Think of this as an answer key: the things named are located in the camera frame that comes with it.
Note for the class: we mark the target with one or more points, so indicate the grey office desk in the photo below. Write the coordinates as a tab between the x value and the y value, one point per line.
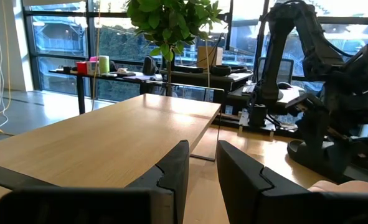
286	95

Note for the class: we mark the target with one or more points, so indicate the cardboard box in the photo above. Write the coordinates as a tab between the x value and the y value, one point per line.
209	57

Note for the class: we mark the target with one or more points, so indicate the light green roll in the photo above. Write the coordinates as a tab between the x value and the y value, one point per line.
104	64

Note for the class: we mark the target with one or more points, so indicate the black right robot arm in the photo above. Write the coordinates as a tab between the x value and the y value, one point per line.
311	40

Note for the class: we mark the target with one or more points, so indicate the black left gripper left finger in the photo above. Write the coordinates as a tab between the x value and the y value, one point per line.
168	193

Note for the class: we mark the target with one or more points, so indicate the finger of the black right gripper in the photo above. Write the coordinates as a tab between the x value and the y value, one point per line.
309	104
323	130

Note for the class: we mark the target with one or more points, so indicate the black computer mouse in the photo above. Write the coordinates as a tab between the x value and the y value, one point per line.
284	86

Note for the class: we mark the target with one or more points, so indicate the black office desk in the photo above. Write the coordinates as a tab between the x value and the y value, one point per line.
81	93

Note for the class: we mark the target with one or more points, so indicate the black metal pole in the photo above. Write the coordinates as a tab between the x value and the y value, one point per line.
261	37

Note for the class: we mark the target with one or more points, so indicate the dark office desk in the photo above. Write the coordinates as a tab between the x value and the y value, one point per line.
202	79

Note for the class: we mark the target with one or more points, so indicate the black headphones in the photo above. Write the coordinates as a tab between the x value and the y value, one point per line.
221	70

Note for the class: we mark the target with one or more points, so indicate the pink box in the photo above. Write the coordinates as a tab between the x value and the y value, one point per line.
93	67

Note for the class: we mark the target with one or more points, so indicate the green leafy plant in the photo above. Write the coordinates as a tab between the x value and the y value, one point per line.
168	21

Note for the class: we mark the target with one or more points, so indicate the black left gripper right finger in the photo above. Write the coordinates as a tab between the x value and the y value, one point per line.
249	193

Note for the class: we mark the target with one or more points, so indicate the black backpack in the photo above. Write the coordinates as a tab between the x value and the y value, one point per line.
149	65

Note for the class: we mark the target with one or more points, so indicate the red box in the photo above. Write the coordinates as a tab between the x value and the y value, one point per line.
82	68

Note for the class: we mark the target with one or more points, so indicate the pink slide sandal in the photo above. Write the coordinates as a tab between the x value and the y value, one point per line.
351	186

